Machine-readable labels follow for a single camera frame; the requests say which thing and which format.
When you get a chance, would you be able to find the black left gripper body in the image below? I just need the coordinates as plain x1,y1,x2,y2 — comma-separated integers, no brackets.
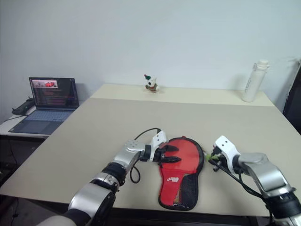
154,145,168,163

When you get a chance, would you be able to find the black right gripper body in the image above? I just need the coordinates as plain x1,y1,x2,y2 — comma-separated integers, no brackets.
211,144,226,173

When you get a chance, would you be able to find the red black paddle case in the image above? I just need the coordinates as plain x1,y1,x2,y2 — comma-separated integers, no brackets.
158,136,205,211

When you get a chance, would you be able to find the white plush dog toy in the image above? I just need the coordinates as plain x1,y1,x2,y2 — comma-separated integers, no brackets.
143,74,161,94

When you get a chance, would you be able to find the white water bottle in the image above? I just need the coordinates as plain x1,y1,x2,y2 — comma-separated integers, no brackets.
242,59,270,103

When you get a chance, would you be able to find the black chair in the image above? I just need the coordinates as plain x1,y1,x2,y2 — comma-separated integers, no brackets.
283,58,301,137

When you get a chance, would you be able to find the open blue laptop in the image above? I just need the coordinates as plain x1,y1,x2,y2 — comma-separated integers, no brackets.
8,77,79,136

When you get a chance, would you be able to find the beige rounded shape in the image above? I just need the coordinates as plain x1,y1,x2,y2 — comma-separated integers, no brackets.
37,212,74,226

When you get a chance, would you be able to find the black handheld controller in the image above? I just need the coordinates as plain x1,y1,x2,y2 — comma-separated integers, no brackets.
11,97,36,116

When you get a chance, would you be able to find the white side table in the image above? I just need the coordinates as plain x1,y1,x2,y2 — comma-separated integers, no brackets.
0,103,82,142

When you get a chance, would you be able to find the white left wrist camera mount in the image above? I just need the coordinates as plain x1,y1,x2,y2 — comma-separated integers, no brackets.
149,132,168,162

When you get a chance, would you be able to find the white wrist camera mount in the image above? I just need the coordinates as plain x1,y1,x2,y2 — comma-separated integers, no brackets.
149,132,168,162
214,135,241,174

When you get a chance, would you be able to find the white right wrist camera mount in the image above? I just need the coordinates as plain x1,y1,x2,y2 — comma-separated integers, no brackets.
214,135,241,174

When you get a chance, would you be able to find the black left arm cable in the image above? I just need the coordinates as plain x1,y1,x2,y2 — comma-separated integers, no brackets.
129,128,163,184

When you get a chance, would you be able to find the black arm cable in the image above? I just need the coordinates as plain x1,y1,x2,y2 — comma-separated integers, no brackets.
213,162,271,203
129,128,163,184

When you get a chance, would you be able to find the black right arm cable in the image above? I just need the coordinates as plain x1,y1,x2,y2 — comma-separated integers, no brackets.
213,162,271,203

